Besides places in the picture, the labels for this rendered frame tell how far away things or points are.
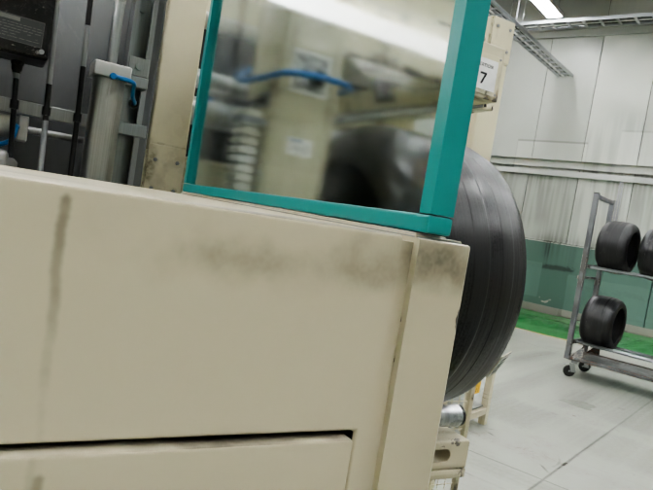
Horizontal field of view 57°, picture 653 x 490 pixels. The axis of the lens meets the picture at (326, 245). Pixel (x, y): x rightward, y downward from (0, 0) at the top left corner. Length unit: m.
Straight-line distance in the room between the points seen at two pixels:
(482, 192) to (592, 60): 12.32
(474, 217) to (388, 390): 0.73
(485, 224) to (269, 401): 0.81
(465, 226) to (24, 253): 0.86
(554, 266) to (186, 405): 12.55
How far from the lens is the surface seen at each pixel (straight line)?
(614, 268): 6.85
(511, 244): 1.14
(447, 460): 1.30
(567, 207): 12.90
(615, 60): 13.30
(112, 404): 0.31
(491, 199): 1.15
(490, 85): 1.71
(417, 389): 0.39
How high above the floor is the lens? 1.27
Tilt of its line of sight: 3 degrees down
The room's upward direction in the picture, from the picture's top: 9 degrees clockwise
